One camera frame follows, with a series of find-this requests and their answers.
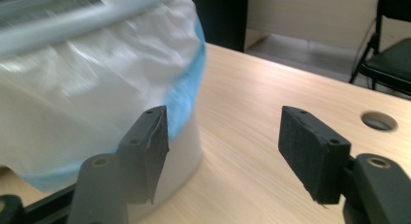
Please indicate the black curtain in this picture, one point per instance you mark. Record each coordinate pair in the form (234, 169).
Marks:
(219, 17)

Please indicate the white and grey trash can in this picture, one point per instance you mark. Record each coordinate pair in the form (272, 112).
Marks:
(184, 159)

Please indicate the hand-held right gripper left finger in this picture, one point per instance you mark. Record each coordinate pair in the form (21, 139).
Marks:
(145, 153)

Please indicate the black folding chair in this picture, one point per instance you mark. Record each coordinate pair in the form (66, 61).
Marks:
(392, 62)

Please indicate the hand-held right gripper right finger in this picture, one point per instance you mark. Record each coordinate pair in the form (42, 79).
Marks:
(310, 153)

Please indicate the clear plastic bin liner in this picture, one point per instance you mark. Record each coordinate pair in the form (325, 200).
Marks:
(80, 104)

